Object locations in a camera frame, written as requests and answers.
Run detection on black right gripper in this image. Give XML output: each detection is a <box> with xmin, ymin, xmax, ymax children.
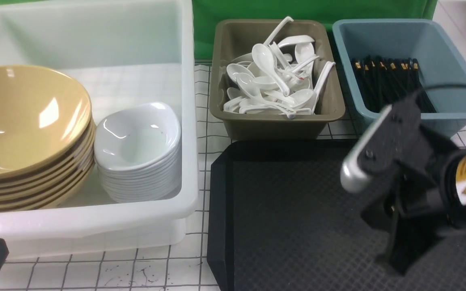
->
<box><xmin>361</xmin><ymin>97</ymin><xmax>460</xmax><ymax>276</ymax></box>

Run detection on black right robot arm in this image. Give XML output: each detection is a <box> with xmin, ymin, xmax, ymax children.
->
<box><xmin>343</xmin><ymin>97</ymin><xmax>466</xmax><ymax>276</ymax></box>

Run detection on stack of yellow noodle bowls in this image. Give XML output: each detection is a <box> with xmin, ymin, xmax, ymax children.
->
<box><xmin>0</xmin><ymin>65</ymin><xmax>96</xmax><ymax>213</ymax></box>

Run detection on black chopsticks in teal bin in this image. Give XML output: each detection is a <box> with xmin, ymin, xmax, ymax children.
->
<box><xmin>351</xmin><ymin>55</ymin><xmax>422</xmax><ymax>112</ymax></box>

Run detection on teal plastic bin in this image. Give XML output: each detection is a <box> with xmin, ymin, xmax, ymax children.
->
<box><xmin>332</xmin><ymin>19</ymin><xmax>466</xmax><ymax>137</ymax></box>

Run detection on black plastic serving tray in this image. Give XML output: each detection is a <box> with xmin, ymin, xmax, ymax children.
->
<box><xmin>207</xmin><ymin>139</ymin><xmax>466</xmax><ymax>291</ymax></box>

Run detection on pile of white soup spoons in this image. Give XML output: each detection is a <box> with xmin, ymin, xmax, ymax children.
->
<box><xmin>222</xmin><ymin>16</ymin><xmax>335</xmax><ymax>119</ymax></box>

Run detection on stack of white square dishes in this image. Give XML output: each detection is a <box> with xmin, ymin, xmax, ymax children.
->
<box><xmin>94</xmin><ymin>102</ymin><xmax>182</xmax><ymax>203</ymax></box>

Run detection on olive plastic bin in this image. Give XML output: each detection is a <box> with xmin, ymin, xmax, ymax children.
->
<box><xmin>209</xmin><ymin>19</ymin><xmax>346</xmax><ymax>140</ymax></box>

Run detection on white plastic tub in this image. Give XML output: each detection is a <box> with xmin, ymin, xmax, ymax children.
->
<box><xmin>0</xmin><ymin>0</ymin><xmax>199</xmax><ymax>259</ymax></box>

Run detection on green backdrop cloth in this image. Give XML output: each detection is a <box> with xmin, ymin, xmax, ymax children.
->
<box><xmin>193</xmin><ymin>0</ymin><xmax>436</xmax><ymax>60</ymax></box>

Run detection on black cable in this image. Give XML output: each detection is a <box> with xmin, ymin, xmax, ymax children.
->
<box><xmin>415</xmin><ymin>84</ymin><xmax>466</xmax><ymax>101</ymax></box>

